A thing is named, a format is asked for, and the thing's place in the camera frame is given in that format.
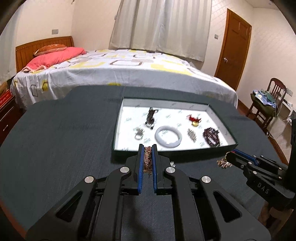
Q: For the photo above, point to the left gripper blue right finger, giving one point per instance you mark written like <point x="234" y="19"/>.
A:
<point x="155" y="158"/>

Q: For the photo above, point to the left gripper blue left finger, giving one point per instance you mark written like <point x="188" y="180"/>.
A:
<point x="140" y="167"/>

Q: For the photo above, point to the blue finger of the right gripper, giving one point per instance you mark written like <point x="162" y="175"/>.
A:
<point x="246" y="156"/>
<point x="237" y="160"/>

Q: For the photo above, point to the pearl flower brooch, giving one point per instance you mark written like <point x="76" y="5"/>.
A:
<point x="223" y="163"/>

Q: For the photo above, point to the pearl silver earring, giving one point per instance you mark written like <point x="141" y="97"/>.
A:
<point x="172" y="164"/>

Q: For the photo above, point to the white jade bangle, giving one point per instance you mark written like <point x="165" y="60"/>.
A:
<point x="168" y="137"/>

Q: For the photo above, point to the silver leaf brooch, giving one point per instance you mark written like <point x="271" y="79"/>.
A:
<point x="192" y="135"/>

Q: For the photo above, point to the red tassel gold charm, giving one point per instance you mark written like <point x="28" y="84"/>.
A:
<point x="194" y="121"/>

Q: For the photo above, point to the white jewelry tray box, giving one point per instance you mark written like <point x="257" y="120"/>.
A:
<point x="180" y="130"/>

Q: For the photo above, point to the person's right hand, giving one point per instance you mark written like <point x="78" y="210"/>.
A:
<point x="273" y="219"/>

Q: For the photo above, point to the pile of clothes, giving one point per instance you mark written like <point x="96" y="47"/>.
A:
<point x="265" y="101"/>

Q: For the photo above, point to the white side shelf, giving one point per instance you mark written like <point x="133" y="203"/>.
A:
<point x="287" y="112"/>

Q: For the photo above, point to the dark wooden chair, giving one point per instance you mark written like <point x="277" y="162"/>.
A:
<point x="278" y="90"/>

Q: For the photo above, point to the dark grey table cloth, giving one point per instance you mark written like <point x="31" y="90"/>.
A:
<point x="57" y="143"/>

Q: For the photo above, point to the bed with patterned sheet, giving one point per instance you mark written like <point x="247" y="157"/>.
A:
<point x="123" y="67"/>

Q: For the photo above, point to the brown wooden door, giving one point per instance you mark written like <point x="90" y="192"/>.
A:
<point x="234" y="51"/>

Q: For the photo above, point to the grey window curtain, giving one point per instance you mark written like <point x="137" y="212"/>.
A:
<point x="179" y="28"/>

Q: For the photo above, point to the dark wooden nightstand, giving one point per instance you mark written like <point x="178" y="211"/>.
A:
<point x="10" y="114"/>

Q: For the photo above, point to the pink pillow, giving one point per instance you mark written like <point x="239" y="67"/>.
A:
<point x="45" y="61"/>

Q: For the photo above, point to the orange embroidered cushion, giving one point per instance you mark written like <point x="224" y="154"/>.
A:
<point x="50" y="49"/>

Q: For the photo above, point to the red gift box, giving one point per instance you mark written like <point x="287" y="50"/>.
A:
<point x="5" y="98"/>

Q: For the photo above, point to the wall socket above headboard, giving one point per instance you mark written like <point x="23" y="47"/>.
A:
<point x="55" y="31"/>

